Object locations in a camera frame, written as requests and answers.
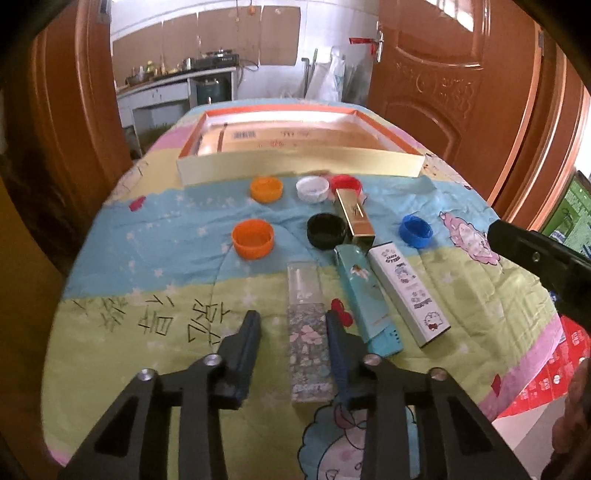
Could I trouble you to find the clear floral rectangular box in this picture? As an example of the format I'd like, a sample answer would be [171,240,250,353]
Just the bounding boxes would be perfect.
[287,262,335,403]

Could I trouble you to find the teal rectangular box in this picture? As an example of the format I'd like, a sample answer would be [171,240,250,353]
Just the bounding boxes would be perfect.
[334,244,404,358]

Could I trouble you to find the person's right hand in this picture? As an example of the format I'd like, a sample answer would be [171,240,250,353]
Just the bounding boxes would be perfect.
[552,358,590,454]

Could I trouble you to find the white plastic bag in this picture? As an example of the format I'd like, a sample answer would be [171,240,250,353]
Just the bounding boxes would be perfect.
[304,47,346,102]

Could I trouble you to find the colourful cartoon bed sheet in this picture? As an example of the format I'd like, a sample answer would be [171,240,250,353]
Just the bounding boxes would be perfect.
[42,100,563,479]

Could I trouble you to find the white cartoon rectangular box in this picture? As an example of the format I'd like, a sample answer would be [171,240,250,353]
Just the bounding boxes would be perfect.
[368,242,451,348]

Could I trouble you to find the red beverage carton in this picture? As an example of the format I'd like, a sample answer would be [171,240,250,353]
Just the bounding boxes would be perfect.
[499,316,590,418]

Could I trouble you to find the black bottle cap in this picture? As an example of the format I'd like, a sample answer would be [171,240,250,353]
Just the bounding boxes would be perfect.
[307,213,346,251]

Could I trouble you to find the white bottle cap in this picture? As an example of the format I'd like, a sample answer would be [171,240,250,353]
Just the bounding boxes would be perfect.
[295,176,329,204]

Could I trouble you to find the gold rectangular box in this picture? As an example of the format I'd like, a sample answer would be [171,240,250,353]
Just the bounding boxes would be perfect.
[335,189,376,251]

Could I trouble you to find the shallow orange cardboard tray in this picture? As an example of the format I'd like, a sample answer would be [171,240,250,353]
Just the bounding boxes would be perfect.
[176,102,426,186]

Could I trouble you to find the large orange bottle cap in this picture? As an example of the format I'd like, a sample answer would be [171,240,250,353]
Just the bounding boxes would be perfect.
[231,219,274,260]

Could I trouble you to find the grey kitchen counter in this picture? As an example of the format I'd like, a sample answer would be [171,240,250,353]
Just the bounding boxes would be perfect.
[117,67,239,135]

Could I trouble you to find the black gas stove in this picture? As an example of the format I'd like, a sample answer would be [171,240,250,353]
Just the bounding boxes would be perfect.
[191,49,239,71]

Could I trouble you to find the blue bottle cap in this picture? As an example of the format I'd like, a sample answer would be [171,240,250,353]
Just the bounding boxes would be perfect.
[399,215,434,249]

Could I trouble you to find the green beverage carton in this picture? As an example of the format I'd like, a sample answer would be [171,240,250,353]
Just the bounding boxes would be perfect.
[541,171,591,258]

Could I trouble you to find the brown wooden door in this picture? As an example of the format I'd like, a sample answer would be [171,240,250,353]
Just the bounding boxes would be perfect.
[369,0,590,230]

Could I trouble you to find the dark green air fryer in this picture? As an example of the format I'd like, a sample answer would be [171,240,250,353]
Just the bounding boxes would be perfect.
[197,78,231,105]

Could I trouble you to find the red bottle cap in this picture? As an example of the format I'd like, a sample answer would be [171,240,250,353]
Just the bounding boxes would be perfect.
[329,174,363,195]

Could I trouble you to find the small orange bottle cap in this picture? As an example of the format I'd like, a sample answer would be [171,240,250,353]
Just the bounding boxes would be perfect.
[249,177,283,204]

